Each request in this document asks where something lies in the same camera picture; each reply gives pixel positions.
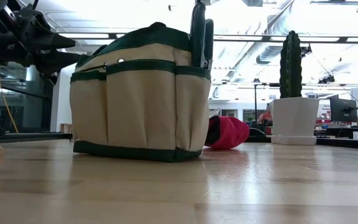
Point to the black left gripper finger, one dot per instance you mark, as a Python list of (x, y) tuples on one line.
[(54, 62), (48, 40)]

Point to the person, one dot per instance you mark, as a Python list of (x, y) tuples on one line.
[(265, 118)]

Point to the white plant pot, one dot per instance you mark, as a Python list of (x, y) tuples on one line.
[(294, 118)]

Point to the green cactus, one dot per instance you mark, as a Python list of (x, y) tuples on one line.
[(291, 62)]

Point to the black office desk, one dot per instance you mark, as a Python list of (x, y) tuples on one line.
[(337, 132)]

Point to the black aluminium table frame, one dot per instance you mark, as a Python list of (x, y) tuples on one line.
[(26, 137)]

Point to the black floor pole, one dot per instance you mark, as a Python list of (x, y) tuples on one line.
[(255, 102)]

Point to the wooden slat crate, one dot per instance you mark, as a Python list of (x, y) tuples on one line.
[(65, 128)]

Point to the black computer monitor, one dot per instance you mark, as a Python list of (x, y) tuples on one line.
[(342, 109)]

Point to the beige green-trimmed gardening bag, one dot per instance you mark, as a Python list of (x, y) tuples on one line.
[(141, 109)]

